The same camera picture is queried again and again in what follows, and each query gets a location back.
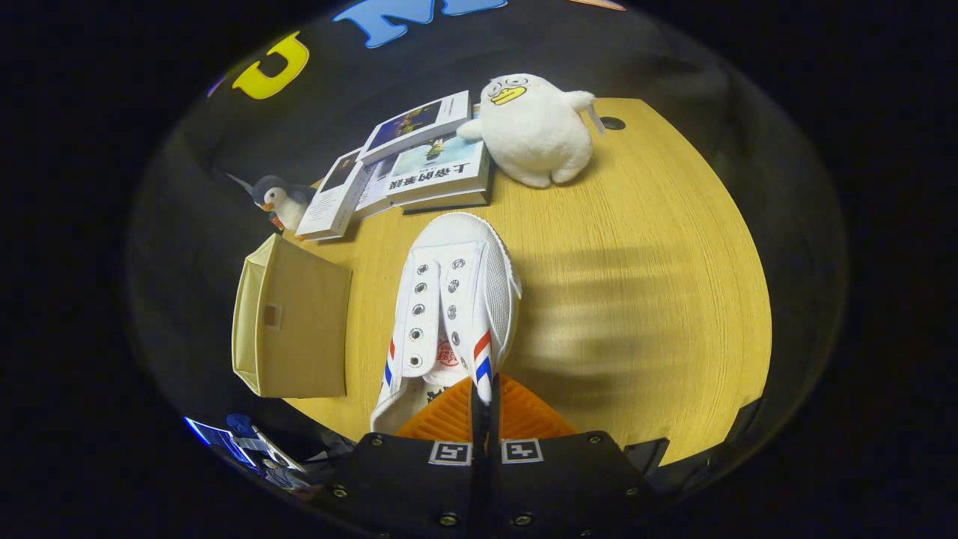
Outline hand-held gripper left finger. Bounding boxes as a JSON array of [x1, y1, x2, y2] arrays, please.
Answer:
[[311, 374, 483, 539]]

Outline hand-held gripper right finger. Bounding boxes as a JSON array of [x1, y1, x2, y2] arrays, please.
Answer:
[[483, 372, 650, 539]]

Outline cream fabric storage box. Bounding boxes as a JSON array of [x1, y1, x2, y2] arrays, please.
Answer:
[[231, 233, 353, 398]]

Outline white canvas shoe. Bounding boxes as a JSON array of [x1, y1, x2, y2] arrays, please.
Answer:
[[370, 212, 522, 435]]

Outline computer monitor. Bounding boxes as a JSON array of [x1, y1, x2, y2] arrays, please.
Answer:
[[183, 415, 259, 469]]

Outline thin white booklet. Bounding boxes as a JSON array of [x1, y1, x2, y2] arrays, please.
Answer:
[[352, 157, 394, 220]]

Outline white portrait cover book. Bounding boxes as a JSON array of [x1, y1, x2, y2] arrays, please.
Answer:
[[295, 147, 367, 242]]

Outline pale blue cover book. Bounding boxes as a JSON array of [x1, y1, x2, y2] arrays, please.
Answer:
[[384, 135, 495, 214]]

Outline blue penguin plush toy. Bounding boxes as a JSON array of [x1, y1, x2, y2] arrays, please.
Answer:
[[227, 174, 317, 233]]

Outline white duck plush toy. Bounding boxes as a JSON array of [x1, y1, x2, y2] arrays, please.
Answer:
[[457, 73, 605, 189]]

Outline dark blue cover book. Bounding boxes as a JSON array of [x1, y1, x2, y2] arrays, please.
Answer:
[[358, 91, 472, 165]]

